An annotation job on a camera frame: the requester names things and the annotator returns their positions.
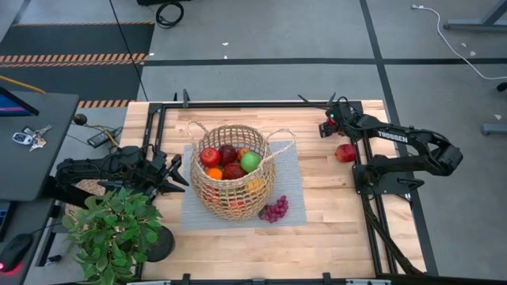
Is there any black computer mouse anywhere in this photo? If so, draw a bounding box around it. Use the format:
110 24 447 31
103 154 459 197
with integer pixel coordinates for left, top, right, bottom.
0 233 35 274

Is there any tan woven round object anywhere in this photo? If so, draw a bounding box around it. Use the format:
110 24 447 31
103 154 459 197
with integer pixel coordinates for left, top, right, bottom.
64 180 107 217

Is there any black metal table frame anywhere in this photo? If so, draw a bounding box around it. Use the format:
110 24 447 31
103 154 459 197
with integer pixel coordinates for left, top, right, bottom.
140 101 427 285

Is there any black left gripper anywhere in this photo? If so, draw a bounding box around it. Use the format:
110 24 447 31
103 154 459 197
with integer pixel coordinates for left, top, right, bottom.
144 150 190 195

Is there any grey table leg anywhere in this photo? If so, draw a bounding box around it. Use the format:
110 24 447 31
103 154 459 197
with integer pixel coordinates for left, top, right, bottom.
442 0 507 32

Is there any dark grey desk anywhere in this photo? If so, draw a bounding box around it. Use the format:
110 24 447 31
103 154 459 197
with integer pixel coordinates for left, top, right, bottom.
0 91 80 203

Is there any dark red apple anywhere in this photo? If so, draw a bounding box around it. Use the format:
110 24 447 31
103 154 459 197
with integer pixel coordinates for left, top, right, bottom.
218 144 238 166

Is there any computer monitor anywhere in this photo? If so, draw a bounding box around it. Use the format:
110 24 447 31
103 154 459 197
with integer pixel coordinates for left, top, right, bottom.
0 85 40 118

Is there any grey woven placemat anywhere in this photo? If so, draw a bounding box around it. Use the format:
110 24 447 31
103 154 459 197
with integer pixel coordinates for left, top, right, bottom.
181 140 308 232

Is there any black cable conduit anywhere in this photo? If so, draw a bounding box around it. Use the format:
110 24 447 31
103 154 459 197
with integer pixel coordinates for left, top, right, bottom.
362 196 423 276

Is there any black power adapter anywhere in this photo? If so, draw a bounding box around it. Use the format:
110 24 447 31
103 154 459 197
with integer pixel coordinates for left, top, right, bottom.
86 127 124 150

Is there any black coiled cable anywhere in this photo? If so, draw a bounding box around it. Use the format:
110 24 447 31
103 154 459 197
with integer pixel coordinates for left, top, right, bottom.
154 1 185 30

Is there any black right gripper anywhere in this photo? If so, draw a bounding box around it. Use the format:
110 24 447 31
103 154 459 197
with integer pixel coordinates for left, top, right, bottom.
318 101 356 139

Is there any grey furniture foot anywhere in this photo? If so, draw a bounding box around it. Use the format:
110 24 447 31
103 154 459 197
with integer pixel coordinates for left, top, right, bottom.
481 122 507 137

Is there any black hazard striped floor mat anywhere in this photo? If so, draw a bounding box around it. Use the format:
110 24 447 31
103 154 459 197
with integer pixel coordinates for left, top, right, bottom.
0 21 156 110

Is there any woven straw basket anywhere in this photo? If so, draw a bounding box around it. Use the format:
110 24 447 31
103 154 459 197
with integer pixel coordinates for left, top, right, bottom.
182 120 297 222

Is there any purple grape bunch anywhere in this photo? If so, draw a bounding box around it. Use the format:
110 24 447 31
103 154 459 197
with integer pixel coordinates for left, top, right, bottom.
257 195 289 224

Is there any green leafy plant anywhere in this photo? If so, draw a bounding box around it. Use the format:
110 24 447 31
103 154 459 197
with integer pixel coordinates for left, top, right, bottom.
61 186 163 285

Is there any backlit keyboard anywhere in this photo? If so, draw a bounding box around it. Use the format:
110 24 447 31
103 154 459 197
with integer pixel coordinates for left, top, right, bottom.
0 199 12 242

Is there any grey low desk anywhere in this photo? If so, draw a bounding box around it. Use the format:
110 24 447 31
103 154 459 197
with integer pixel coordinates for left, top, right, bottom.
0 197 56 285

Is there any silver key bunch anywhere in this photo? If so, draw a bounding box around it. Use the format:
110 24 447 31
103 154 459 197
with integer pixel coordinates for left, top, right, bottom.
22 124 54 153

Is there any black plant pot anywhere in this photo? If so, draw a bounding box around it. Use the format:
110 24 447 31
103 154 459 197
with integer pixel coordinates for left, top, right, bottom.
144 225 177 263

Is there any green apple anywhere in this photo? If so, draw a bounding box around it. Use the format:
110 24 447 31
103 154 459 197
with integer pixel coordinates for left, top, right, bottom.
239 150 263 174

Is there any black car key fob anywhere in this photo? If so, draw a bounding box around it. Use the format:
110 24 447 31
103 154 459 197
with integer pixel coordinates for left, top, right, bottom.
11 131 33 146

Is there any white floor cable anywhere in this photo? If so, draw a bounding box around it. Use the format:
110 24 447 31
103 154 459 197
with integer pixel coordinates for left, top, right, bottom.
410 3 507 82

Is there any yellow cable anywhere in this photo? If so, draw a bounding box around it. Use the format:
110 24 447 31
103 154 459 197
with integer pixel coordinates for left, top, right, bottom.
0 74 47 95

